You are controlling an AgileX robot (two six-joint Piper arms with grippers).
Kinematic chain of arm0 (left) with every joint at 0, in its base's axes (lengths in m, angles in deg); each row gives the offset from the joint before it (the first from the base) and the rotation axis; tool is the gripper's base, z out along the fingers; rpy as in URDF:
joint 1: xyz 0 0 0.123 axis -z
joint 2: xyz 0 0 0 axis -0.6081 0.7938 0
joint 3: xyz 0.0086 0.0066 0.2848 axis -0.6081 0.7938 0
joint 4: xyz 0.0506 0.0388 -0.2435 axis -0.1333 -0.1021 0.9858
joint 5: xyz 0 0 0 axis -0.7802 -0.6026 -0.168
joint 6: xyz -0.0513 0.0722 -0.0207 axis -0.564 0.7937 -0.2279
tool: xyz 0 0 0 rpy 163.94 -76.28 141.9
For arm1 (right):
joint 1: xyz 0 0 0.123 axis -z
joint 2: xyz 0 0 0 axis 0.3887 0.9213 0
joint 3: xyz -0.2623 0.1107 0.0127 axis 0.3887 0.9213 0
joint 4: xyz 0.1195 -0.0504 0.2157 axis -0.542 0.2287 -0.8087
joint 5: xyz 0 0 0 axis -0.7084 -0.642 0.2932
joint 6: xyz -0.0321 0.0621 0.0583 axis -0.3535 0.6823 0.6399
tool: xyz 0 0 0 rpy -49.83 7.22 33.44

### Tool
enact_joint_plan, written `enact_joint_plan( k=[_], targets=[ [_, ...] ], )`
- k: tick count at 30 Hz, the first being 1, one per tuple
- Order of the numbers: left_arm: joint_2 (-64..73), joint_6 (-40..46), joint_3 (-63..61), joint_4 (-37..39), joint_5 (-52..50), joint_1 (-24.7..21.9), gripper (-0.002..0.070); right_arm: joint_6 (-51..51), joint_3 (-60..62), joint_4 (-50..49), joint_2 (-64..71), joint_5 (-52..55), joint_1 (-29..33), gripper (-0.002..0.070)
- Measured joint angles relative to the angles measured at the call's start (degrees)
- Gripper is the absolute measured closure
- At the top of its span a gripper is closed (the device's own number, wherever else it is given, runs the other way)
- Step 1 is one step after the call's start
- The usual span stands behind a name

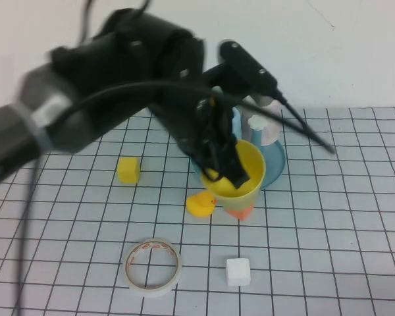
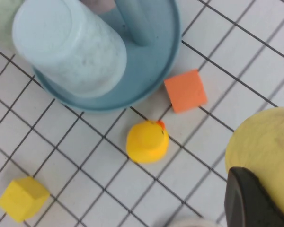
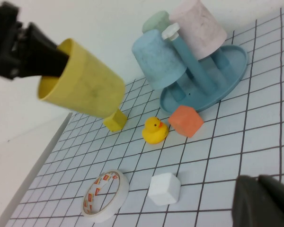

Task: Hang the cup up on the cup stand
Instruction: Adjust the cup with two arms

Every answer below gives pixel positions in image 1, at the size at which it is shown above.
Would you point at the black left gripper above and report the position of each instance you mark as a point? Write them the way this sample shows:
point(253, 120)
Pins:
point(191, 125)

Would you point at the yellow plastic cup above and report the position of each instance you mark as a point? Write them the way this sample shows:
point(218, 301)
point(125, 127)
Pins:
point(247, 194)

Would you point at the light blue plastic cup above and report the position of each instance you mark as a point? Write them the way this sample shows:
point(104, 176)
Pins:
point(237, 121)

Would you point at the blue cup stand with pegs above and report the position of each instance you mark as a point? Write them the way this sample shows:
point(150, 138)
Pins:
point(274, 164)

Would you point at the pink plastic cup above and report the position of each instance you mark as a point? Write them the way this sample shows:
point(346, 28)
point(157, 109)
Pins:
point(271, 131)

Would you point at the yellow rubber duck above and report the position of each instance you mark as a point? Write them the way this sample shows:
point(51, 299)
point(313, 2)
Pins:
point(199, 205)

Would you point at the orange foam cube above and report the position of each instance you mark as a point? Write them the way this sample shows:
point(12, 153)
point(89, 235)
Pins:
point(241, 213)

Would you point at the yellow foam cube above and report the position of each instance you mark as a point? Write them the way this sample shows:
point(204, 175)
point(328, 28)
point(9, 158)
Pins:
point(128, 170)

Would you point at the white foam cube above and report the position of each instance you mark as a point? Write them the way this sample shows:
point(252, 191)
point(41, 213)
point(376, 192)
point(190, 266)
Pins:
point(238, 271)

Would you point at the white grid-patterned table mat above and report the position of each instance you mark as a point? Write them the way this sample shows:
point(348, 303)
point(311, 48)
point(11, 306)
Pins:
point(316, 230)

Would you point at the white tape roll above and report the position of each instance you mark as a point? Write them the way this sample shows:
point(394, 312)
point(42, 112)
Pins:
point(131, 279)

